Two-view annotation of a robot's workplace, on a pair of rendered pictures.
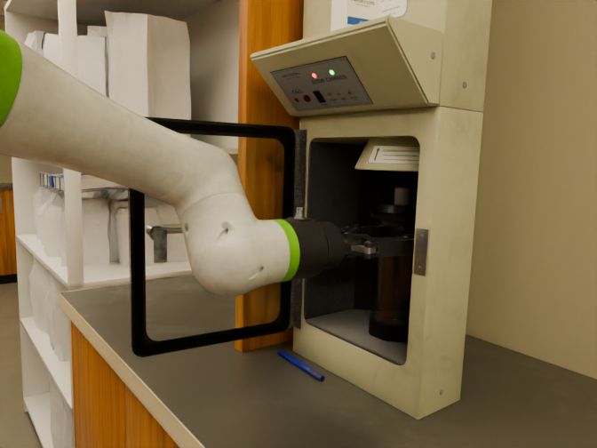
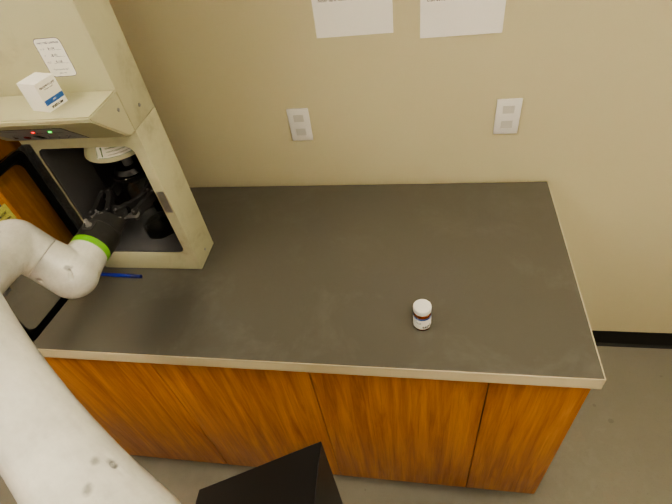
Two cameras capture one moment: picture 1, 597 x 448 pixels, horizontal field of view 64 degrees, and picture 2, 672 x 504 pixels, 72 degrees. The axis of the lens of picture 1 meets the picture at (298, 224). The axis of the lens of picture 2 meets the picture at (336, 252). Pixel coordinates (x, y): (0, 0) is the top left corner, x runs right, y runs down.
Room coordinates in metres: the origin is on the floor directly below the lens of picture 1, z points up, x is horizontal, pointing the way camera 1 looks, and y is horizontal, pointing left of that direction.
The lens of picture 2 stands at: (-0.35, 0.10, 1.91)
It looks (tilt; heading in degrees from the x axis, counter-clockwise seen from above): 45 degrees down; 323
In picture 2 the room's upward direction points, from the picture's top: 10 degrees counter-clockwise
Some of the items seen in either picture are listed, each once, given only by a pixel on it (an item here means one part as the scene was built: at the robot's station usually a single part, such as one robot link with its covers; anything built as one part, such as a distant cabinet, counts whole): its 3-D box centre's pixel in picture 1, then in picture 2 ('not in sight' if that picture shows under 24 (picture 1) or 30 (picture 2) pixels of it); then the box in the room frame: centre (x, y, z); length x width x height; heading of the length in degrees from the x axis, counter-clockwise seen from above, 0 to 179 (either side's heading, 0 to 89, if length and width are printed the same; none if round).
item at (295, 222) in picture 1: (297, 245); (96, 238); (0.72, 0.00, 1.20); 0.09 x 0.06 x 0.12; 38
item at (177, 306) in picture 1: (218, 236); (24, 249); (0.85, 0.14, 1.19); 0.30 x 0.01 x 0.40; 121
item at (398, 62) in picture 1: (334, 76); (48, 127); (0.78, -0.05, 1.46); 0.32 x 0.11 x 0.10; 38
